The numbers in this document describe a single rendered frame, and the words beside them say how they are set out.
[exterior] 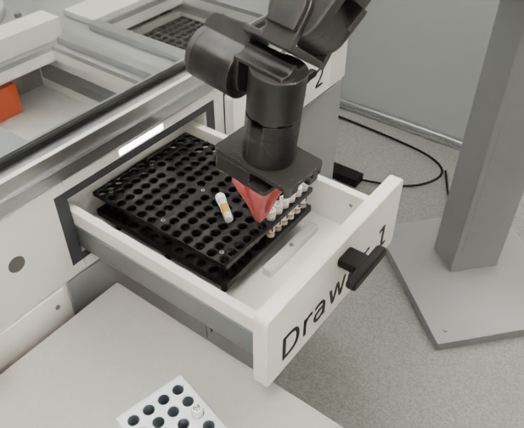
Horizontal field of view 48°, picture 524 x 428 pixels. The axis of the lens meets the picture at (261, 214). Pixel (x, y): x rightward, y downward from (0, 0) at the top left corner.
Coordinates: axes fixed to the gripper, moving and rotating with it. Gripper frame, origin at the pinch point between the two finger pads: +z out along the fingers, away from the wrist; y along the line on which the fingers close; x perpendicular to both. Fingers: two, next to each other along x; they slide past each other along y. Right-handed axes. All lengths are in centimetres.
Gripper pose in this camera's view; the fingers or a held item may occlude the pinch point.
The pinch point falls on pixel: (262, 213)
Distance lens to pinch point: 69.5
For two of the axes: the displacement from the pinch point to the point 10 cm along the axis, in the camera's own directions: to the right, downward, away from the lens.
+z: -0.8, 7.1, 7.0
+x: -6.3, 5.1, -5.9
